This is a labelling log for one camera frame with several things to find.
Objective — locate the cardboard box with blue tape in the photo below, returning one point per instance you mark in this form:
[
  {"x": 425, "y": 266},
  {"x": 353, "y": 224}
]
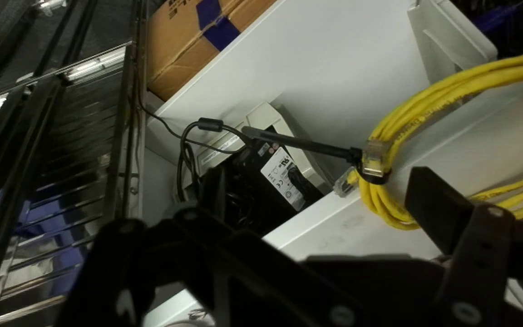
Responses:
[{"x": 175, "y": 50}]

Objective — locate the black power adapter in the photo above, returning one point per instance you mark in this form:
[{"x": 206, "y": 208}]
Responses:
[{"x": 261, "y": 181}]

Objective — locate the grey plastic box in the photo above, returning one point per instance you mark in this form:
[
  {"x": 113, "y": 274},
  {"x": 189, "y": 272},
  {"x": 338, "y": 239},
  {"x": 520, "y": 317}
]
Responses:
[{"x": 334, "y": 68}]

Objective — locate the white plastic part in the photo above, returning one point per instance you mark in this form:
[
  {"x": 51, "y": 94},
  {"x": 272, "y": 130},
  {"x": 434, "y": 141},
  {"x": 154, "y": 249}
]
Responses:
[{"x": 447, "y": 41}]

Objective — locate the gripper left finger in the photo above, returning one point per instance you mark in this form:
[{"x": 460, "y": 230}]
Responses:
[{"x": 225, "y": 281}]

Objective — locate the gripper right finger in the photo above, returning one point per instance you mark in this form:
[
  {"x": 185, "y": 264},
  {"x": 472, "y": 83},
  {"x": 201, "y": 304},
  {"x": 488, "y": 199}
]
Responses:
[{"x": 441, "y": 213}]

